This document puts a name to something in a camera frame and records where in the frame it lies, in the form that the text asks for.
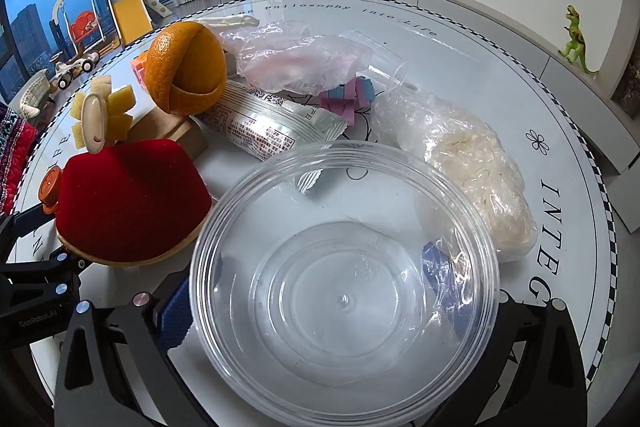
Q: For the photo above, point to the red velvet toy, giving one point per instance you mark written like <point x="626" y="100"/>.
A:
<point x="130" y="202"/>

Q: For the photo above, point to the crumpled clear plastic bag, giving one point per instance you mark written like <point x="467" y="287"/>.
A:
<point x="295" y="62"/>

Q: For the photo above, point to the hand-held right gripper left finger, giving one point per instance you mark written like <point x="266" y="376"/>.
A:
<point x="175" y="314"/>

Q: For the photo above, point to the pink and orange cube toy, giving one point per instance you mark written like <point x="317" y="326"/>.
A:
<point x="140" y="69"/>

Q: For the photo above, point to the clear bag of white scraps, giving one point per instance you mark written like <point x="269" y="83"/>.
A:
<point x="460" y="157"/>

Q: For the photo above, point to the yellow children's slide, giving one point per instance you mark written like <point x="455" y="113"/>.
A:
<point x="131" y="14"/>

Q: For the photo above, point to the brown dried plant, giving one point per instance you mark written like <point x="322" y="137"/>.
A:
<point x="629" y="89"/>

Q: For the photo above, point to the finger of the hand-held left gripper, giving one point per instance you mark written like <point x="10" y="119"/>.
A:
<point x="62" y="261"/>
<point x="25" y="223"/>

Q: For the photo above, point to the red patterned blanket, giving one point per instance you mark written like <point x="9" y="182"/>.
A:
<point x="15" y="157"/>

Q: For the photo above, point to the pink and blue block toy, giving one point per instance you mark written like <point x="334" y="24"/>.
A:
<point x="345" y="102"/>

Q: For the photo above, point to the orange peel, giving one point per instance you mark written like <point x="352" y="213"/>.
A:
<point x="187" y="67"/>

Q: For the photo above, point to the orange plastic cap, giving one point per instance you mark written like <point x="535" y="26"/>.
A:
<point x="50" y="192"/>

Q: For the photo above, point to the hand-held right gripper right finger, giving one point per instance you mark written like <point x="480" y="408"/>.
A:
<point x="545" y="332"/>

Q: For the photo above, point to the ride-on toy car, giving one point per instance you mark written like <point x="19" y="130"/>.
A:
<point x="72" y="69"/>

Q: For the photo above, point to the clear plastic bowl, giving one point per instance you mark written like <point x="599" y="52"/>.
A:
<point x="345" y="287"/>

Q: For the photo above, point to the green dinosaur toy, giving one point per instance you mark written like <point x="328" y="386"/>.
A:
<point x="577" y="44"/>

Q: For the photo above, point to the silver snack wrapper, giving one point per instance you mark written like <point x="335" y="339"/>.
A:
<point x="260" y="122"/>

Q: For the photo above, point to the yellow flower toy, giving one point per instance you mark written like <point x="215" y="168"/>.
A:
<point x="97" y="117"/>

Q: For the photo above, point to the children's swing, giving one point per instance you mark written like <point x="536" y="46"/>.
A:
<point x="82" y="24"/>

